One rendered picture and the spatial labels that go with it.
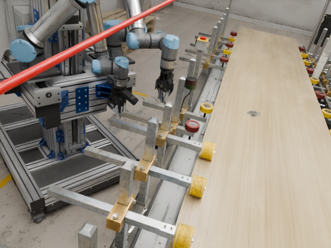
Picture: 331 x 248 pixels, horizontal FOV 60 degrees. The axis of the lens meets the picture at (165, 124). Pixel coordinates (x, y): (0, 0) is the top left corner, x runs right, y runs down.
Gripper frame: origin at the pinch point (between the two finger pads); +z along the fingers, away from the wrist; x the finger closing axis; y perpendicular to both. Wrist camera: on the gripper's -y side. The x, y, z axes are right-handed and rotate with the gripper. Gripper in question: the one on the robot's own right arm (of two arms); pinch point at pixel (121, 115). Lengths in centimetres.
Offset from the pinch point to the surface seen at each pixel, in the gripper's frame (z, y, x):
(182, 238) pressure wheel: -14, -54, 78
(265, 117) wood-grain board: -7, -83, -31
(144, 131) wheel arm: -12.8, -22.5, 26.5
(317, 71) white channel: -12, -127, -134
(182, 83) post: -28.8, -31.9, -2.2
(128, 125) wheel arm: -13.4, -14.2, 26.4
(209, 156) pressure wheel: -12, -55, 29
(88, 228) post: -31, -32, 96
